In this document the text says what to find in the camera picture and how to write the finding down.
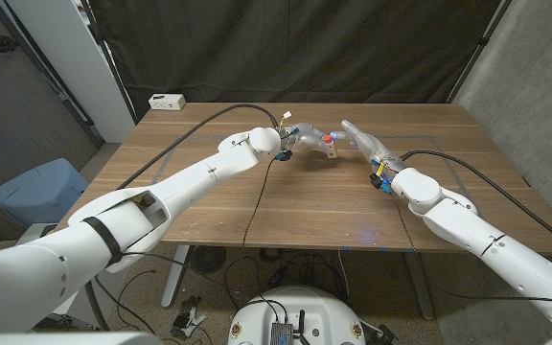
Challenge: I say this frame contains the white table leg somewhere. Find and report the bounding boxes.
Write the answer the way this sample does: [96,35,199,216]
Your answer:
[160,244,191,309]

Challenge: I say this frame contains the white power strip box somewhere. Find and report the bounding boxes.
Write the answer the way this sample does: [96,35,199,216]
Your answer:
[148,93,187,111]

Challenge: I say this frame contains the white pillar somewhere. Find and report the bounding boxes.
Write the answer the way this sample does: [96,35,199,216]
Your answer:
[5,0,136,144]

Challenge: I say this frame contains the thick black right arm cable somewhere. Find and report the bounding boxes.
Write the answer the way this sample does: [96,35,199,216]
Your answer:
[399,149,552,256]

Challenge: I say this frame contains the small black device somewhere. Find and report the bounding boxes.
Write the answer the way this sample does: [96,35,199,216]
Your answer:
[376,324,402,345]

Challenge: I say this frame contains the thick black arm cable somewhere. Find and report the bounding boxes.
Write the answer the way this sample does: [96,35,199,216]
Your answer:
[83,103,281,332]
[399,149,552,256]

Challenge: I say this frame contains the grey electronics box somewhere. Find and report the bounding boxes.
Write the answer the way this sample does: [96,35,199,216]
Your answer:
[269,321,294,345]

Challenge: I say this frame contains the blue plastic bin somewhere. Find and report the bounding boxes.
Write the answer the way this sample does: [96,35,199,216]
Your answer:
[0,157,89,229]

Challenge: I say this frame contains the grey table leg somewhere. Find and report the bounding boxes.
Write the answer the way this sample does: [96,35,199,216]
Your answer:
[402,251,435,321]

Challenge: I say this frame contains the black white floor gadget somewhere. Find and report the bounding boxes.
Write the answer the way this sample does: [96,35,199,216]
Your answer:
[170,295,209,340]

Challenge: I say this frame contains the round black floor fan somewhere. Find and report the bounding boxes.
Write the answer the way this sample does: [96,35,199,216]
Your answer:
[189,245,227,276]

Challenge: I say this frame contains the tangle of black floor cables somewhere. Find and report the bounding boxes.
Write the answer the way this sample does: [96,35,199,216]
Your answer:
[222,247,349,308]

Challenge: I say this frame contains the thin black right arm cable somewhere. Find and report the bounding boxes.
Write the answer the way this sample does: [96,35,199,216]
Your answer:
[389,191,552,311]

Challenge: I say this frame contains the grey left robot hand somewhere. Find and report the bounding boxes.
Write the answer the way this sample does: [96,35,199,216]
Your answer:
[279,122,335,158]

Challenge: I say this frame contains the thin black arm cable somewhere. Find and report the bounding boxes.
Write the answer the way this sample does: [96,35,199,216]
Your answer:
[122,157,277,293]
[389,191,552,311]

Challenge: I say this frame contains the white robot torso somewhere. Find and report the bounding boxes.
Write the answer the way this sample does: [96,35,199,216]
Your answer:
[227,286,367,345]

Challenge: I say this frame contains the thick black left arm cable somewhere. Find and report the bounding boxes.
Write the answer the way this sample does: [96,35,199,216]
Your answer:
[83,103,281,332]

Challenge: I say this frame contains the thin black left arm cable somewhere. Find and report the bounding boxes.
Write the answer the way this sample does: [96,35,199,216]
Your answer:
[122,157,277,293]

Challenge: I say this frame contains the black backdrop stand pole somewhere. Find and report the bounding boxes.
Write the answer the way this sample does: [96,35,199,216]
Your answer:
[80,0,138,125]
[448,0,515,104]

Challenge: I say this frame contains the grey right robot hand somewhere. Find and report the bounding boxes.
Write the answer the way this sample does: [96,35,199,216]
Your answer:
[329,119,407,174]

